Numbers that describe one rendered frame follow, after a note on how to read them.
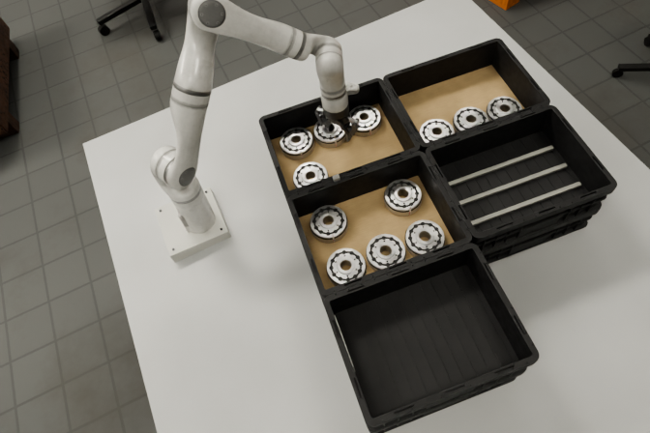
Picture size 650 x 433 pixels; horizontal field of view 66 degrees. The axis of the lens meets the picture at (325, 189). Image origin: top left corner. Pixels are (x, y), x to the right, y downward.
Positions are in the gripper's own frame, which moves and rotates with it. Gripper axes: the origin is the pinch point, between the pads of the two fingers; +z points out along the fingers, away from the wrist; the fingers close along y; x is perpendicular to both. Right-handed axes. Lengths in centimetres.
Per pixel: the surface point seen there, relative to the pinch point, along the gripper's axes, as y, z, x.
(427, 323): 45, 2, -43
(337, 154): 1.9, 2.3, -5.9
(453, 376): 55, 2, -52
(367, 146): 9.1, 2.3, 0.3
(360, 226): 18.8, 2.3, -25.5
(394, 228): 27.5, 2.3, -22.2
